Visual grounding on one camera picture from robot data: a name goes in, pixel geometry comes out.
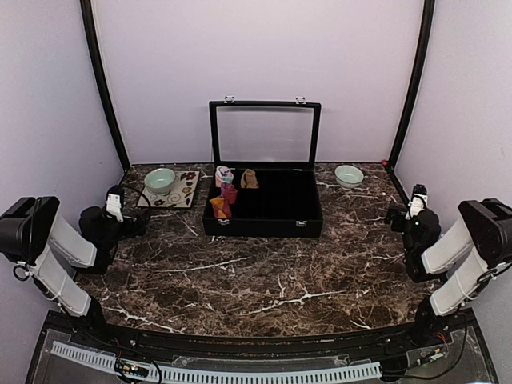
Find magenta purple rolled sock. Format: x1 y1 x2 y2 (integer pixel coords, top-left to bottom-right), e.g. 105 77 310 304
221 182 238 205

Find magenta striped sock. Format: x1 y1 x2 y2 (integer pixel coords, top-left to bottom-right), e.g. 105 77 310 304
210 196 232 219

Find black left corner post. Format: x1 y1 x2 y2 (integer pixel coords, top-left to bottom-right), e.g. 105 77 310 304
79 0 131 171

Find black compartment storage box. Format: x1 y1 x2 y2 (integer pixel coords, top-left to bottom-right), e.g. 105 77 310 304
202 98 323 238

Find green ceramic bowl on plate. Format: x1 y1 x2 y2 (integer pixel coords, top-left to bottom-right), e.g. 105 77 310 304
144 168 176 195

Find white perforated front rail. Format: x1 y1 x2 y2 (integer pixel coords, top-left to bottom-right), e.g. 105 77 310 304
50 342 382 383

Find brown sock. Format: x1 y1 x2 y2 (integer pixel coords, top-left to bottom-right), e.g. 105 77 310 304
240 169 259 189

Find black corner post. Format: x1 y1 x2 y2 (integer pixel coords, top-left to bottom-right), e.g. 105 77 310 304
387 0 435 173
79 0 131 171

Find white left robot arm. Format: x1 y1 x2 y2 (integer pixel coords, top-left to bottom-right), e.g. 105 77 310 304
1 184 151 349

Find black right corner post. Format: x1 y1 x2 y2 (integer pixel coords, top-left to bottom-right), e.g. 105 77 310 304
387 0 435 173

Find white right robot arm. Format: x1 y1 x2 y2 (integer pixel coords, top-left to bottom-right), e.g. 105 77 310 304
384 184 511 347

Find pink white rolled sock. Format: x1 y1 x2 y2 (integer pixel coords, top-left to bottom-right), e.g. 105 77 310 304
215 166 234 188

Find green bowl at right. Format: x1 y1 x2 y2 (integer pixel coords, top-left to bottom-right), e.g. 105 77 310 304
334 165 364 190

